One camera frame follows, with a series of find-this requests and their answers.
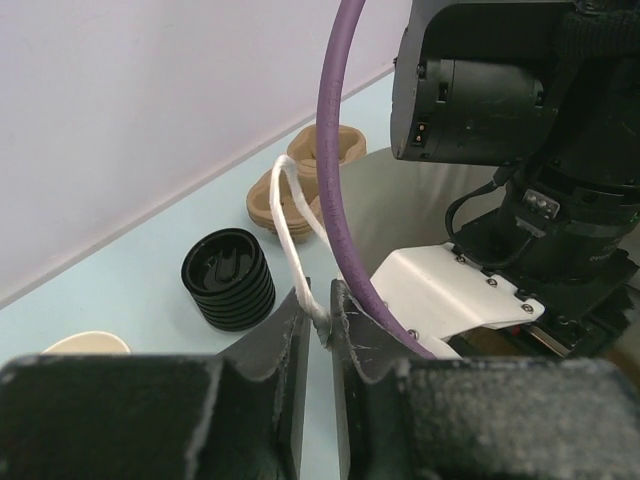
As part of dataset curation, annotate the stack of brown paper cups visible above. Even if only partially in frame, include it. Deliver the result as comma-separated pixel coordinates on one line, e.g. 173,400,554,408
43,331,131,355

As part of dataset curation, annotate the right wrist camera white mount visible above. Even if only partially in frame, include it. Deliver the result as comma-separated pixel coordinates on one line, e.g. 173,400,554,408
371,243,545,359

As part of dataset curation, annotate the light blue paper bag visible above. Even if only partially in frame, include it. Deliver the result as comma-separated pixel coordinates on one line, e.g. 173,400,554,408
269,147,506,346

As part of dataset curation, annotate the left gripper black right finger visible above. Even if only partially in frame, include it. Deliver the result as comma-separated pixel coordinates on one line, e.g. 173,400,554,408
331,280,639,479

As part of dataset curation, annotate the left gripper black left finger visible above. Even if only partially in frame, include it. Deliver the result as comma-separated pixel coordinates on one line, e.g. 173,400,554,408
1,294,311,479

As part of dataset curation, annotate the brown cup carrier stack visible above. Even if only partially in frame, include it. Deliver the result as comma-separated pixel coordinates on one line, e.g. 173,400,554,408
245,124,370,246

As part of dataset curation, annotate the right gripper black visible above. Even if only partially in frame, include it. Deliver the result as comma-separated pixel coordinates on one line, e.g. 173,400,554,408
389,1,639,355

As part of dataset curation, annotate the stack of black lids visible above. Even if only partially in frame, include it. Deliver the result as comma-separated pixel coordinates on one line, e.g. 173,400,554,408
181,228,276,332

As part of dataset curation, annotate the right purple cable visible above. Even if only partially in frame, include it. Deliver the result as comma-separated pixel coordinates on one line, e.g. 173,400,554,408
315,0,439,361

